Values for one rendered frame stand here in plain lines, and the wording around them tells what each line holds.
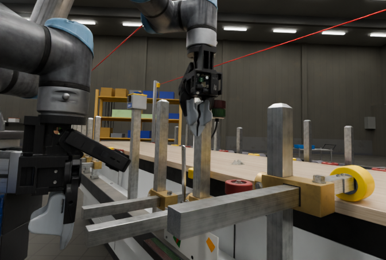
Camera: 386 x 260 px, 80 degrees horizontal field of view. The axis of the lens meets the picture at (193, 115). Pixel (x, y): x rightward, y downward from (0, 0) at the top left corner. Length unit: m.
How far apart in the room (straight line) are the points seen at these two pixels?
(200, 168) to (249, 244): 0.34
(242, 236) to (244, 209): 0.55
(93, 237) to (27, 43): 0.35
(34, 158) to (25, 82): 0.46
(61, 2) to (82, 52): 0.45
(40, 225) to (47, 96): 0.19
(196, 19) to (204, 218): 0.45
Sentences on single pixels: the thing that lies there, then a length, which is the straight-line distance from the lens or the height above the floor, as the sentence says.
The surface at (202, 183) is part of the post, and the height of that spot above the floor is 0.91.
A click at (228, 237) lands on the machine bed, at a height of 0.68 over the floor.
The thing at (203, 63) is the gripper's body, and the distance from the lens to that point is 0.53.
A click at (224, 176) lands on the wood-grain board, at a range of 0.88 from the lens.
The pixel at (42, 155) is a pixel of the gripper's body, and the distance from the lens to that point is 0.42.
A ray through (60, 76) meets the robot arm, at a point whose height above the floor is 1.13.
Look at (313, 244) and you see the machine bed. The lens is 0.74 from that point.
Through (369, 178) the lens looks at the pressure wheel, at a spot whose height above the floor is 0.96.
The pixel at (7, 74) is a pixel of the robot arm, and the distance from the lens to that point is 0.80.
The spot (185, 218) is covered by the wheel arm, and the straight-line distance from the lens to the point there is 0.28.
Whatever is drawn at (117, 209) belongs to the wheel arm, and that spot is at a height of 0.81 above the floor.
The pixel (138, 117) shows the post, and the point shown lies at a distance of 1.10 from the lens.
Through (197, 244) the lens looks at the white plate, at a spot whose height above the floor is 0.75.
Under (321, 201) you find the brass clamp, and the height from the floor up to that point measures 0.94.
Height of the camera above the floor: 1.05
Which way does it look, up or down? 4 degrees up
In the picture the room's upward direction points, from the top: 2 degrees clockwise
